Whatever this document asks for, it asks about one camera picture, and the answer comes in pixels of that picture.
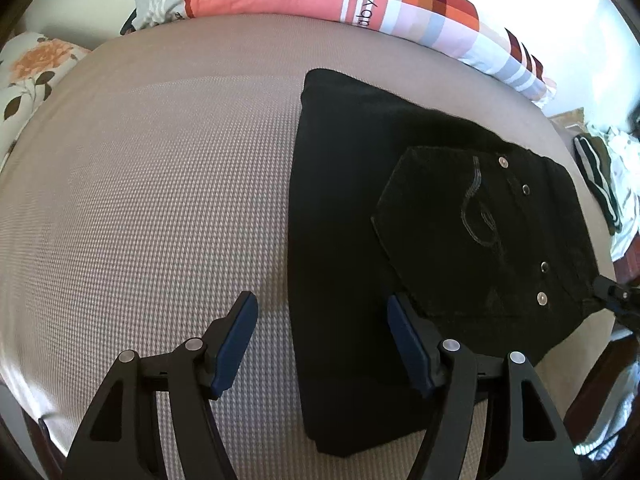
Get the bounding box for black pants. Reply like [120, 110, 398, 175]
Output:
[288, 70, 599, 457]

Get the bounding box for striped navy olive garment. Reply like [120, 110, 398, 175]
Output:
[573, 133, 623, 235]

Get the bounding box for white patterned cloth pile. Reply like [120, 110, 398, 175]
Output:
[587, 124, 640, 261]

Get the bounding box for beige woven bed mat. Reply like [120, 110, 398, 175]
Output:
[1, 15, 614, 479]

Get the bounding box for floral white pillow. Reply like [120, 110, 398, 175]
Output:
[0, 32, 90, 167]

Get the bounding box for pink checkered long pillow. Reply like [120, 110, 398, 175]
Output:
[120, 0, 556, 107]

